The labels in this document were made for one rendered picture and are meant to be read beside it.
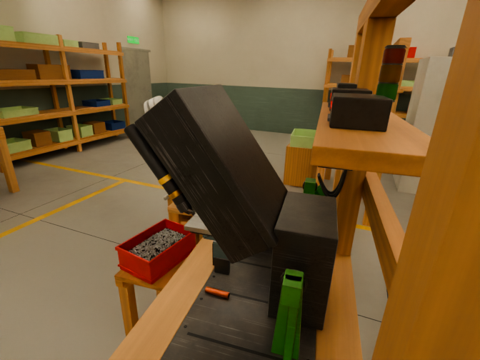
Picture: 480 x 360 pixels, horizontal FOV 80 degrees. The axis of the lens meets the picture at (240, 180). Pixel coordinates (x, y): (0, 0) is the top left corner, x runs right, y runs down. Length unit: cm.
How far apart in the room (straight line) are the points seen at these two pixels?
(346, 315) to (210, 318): 47
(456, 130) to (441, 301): 15
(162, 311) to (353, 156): 81
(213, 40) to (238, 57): 93
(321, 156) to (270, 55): 799
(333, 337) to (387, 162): 67
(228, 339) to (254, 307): 16
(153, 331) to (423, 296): 85
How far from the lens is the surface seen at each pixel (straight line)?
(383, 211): 98
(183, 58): 965
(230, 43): 894
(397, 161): 57
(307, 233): 85
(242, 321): 104
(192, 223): 109
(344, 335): 110
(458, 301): 33
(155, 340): 102
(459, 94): 31
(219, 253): 117
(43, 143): 649
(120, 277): 144
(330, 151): 55
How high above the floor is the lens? 167
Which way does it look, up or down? 21 degrees down
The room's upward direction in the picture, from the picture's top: 2 degrees clockwise
